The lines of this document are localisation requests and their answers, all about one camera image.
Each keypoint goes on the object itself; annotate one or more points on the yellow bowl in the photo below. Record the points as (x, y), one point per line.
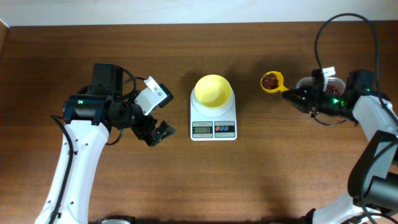
(213, 91)

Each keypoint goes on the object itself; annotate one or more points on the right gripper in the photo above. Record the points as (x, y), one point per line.
(311, 100)

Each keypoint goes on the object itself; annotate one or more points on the white digital kitchen scale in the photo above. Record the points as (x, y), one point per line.
(213, 124)

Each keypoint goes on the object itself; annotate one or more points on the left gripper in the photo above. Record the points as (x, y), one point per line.
(153, 139)

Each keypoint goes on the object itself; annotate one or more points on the clear plastic container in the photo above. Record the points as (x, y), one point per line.
(340, 84)

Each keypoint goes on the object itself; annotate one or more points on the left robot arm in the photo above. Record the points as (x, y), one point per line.
(87, 120)

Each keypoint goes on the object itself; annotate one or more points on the yellow measuring scoop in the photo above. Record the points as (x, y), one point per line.
(280, 88)

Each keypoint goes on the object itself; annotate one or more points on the red adzuki beans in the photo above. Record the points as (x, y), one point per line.
(331, 89)

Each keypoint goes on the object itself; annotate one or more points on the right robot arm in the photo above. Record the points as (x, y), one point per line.
(372, 188)

